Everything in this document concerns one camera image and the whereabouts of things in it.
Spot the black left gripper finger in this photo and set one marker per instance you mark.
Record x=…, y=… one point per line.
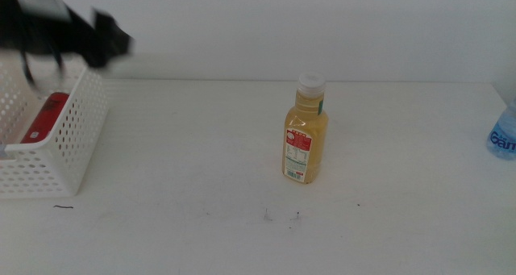
x=113, y=39

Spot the red drink can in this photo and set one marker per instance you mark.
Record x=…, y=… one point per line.
x=44, y=119

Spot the yellow tea bottle white cap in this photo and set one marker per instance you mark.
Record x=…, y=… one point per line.
x=304, y=146

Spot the clear water bottle blue cap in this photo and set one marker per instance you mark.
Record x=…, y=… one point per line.
x=504, y=140

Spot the white perforated plastic basket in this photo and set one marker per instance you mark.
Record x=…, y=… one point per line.
x=76, y=146

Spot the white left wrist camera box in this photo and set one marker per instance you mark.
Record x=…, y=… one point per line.
x=42, y=1

